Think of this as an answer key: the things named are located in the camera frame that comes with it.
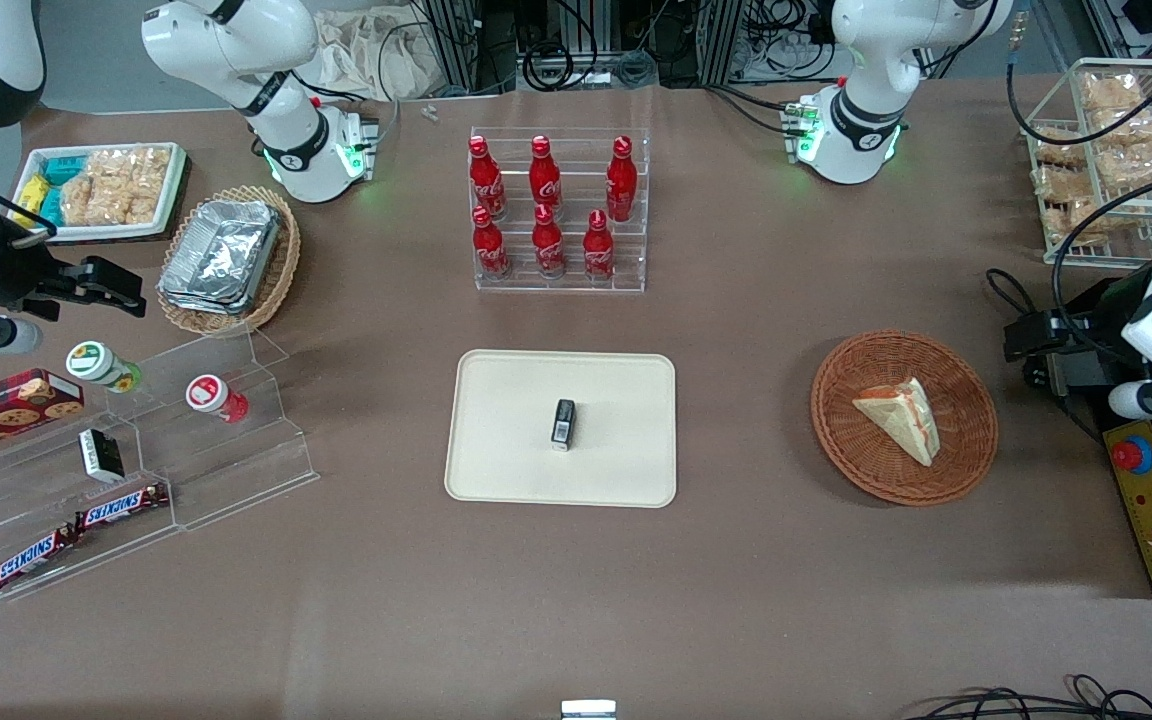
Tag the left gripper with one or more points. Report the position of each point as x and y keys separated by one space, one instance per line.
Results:
x=1086 y=330

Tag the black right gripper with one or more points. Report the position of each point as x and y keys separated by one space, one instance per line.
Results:
x=18 y=272

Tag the triangular sandwich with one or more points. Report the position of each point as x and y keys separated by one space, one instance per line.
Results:
x=901 y=412

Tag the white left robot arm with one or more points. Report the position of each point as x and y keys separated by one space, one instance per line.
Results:
x=866 y=120

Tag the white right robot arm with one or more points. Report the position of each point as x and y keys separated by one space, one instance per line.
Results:
x=236 y=50

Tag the white rectangular snack tray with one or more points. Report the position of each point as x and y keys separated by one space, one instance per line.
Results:
x=96 y=232

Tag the light oval wicker basket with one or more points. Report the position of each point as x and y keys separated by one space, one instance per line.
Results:
x=281 y=270

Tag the brown round wicker basket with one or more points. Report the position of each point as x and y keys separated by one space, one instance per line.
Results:
x=856 y=450

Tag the beige plastic tray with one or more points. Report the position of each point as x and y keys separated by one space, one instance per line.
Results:
x=506 y=430

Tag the black appliance box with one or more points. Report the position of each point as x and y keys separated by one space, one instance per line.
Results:
x=1086 y=375

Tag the green drink bottle white cap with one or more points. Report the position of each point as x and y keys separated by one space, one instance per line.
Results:
x=96 y=363

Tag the teal snack packet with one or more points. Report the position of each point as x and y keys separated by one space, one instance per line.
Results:
x=63 y=168
x=51 y=207

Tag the rice cracker bag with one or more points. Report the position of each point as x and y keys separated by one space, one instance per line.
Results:
x=91 y=195
x=146 y=180

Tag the yellow snack packet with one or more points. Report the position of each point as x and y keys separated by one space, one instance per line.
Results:
x=31 y=190

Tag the fried snack bag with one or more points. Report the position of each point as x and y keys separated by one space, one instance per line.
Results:
x=1111 y=92
x=1061 y=185
x=1141 y=163
x=1058 y=150
x=1131 y=125
x=1084 y=220

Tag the stacked aluminium foil trays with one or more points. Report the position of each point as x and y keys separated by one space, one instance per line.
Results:
x=221 y=255

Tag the red cookie box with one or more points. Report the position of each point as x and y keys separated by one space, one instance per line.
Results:
x=6 y=410

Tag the red drink bottle white cap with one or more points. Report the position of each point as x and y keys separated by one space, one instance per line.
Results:
x=208 y=393

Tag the red emergency stop button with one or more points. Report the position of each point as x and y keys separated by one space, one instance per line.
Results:
x=1131 y=455

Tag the small black and white box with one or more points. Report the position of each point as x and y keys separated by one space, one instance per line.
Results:
x=101 y=455

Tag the snickers chocolate bar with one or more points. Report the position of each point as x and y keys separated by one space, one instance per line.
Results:
x=34 y=557
x=121 y=507

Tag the clear acrylic stepped shelf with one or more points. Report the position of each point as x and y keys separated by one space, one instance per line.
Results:
x=236 y=470

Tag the white cloth bag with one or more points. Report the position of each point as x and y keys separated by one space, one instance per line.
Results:
x=376 y=55

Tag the red cola bottle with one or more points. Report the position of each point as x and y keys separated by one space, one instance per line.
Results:
x=621 y=185
x=489 y=250
x=547 y=248
x=485 y=185
x=544 y=180
x=598 y=252

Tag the clear acrylic bottle rack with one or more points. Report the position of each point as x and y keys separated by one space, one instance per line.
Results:
x=576 y=285

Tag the small black box with label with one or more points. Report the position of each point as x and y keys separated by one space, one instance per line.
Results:
x=563 y=425

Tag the white object at table edge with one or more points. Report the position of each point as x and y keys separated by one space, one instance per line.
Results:
x=588 y=710

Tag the aluminium frame post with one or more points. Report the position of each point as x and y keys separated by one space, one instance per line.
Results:
x=451 y=45
x=721 y=40

